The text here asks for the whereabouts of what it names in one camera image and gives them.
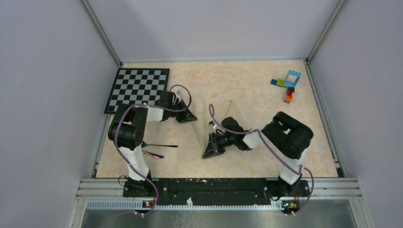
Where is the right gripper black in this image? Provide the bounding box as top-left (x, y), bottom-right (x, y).
top-left (202, 131), bottom-right (236, 159)

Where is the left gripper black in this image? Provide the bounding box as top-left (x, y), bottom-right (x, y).
top-left (168, 99), bottom-right (197, 123)

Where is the beige cloth napkin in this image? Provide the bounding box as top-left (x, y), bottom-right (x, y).
top-left (192, 100), bottom-right (250, 155)

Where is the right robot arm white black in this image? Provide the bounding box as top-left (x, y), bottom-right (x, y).
top-left (202, 112), bottom-right (314, 196)

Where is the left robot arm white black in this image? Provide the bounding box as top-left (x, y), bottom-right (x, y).
top-left (108, 91), bottom-right (198, 196)

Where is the iridescent rainbow knife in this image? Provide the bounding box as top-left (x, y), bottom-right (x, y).
top-left (142, 151), bottom-right (164, 159)

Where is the black spoon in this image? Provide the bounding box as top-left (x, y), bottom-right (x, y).
top-left (141, 141), bottom-right (178, 148)

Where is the black white checkerboard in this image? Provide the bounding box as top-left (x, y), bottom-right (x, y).
top-left (104, 68), bottom-right (170, 114)

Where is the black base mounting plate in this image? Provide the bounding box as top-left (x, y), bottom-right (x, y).
top-left (123, 178), bottom-right (309, 206)

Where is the colourful toy brick structure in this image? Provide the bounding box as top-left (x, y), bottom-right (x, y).
top-left (270, 70), bottom-right (301, 104)

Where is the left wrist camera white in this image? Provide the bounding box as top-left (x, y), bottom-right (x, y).
top-left (175, 90), bottom-right (183, 101)

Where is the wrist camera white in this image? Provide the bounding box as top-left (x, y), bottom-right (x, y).
top-left (208, 121), bottom-right (220, 131)
top-left (175, 90), bottom-right (183, 101)

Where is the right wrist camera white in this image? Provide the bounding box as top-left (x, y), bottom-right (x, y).
top-left (208, 121), bottom-right (220, 131)

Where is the white slotted cable duct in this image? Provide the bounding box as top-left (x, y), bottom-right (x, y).
top-left (86, 199), bottom-right (284, 210)

